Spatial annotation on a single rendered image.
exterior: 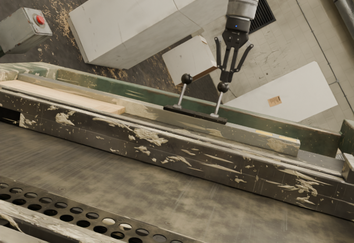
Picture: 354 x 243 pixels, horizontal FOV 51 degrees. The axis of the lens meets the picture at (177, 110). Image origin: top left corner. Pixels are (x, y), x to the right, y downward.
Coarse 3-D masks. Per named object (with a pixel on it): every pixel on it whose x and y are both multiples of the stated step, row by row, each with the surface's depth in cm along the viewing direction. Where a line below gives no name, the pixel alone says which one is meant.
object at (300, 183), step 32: (0, 96) 85; (32, 96) 87; (32, 128) 84; (64, 128) 82; (96, 128) 80; (128, 128) 78; (160, 128) 80; (160, 160) 77; (192, 160) 75; (224, 160) 73; (256, 160) 71; (288, 160) 74; (352, 160) 70; (256, 192) 72; (288, 192) 71; (320, 192) 69; (352, 192) 68
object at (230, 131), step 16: (32, 80) 125; (48, 80) 125; (96, 96) 120; (112, 96) 119; (128, 112) 117; (144, 112) 116; (160, 112) 115; (192, 128) 113; (208, 128) 111; (224, 128) 110; (240, 128) 110; (256, 144) 108; (272, 144) 107; (288, 144) 106
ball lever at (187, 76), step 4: (184, 76) 117; (188, 76) 117; (184, 80) 117; (188, 80) 117; (192, 80) 118; (184, 84) 118; (188, 84) 118; (184, 88) 117; (180, 96) 116; (180, 100) 116; (176, 104) 116; (176, 108) 114; (180, 108) 114
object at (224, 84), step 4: (220, 84) 115; (224, 84) 114; (228, 84) 115; (220, 88) 114; (224, 88) 114; (228, 88) 115; (220, 92) 115; (224, 92) 115; (220, 96) 114; (220, 100) 114; (216, 108) 113; (216, 112) 113; (212, 116) 112; (216, 116) 112
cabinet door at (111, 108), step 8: (16, 80) 125; (16, 88) 115; (24, 88) 117; (32, 88) 118; (40, 88) 120; (48, 88) 123; (48, 96) 112; (56, 96) 114; (64, 96) 116; (72, 96) 117; (80, 96) 119; (80, 104) 110; (88, 104) 112; (96, 104) 113; (104, 104) 115; (112, 104) 117; (112, 112) 108; (120, 112) 114
